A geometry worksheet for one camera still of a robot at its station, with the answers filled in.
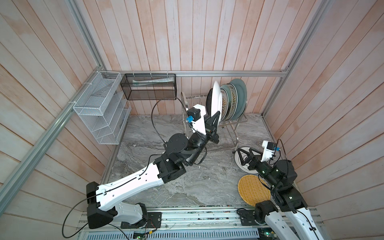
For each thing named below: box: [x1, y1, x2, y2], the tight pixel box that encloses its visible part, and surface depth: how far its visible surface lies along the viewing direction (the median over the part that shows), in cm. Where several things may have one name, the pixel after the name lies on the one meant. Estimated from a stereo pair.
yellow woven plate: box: [237, 174, 271, 207], surface depth 83 cm
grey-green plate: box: [230, 78, 248, 121], surface depth 73 cm
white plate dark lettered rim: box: [211, 80, 223, 123], surface depth 52 cm
